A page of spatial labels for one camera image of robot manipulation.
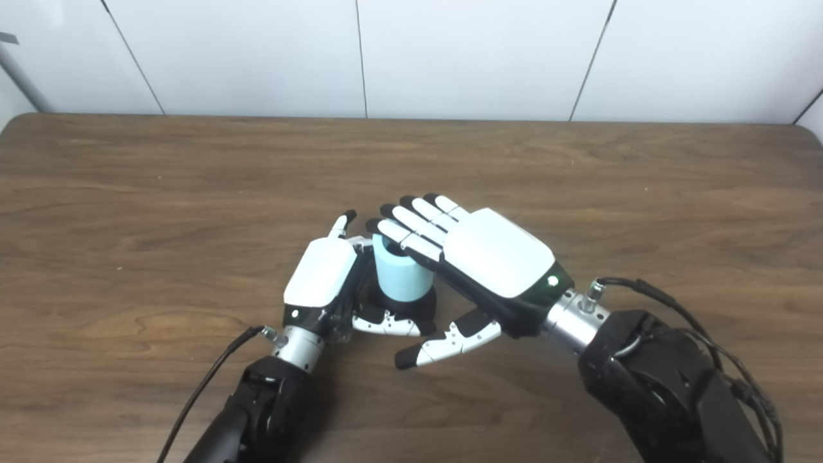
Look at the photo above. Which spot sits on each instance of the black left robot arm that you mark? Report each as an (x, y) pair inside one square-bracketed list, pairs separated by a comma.
[(257, 411)]

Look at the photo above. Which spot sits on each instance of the light blue cylinder cup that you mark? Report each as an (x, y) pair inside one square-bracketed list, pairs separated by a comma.
[(398, 276)]

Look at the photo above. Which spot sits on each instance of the black funnel-shaped nozzle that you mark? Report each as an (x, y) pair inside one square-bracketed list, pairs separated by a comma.
[(424, 312)]

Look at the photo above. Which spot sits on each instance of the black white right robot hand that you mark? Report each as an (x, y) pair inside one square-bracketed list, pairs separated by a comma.
[(498, 254)]

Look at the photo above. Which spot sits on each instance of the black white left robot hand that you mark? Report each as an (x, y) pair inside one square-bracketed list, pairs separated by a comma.
[(318, 273)]

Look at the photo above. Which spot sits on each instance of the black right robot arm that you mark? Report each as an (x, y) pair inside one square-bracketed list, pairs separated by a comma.
[(662, 392)]

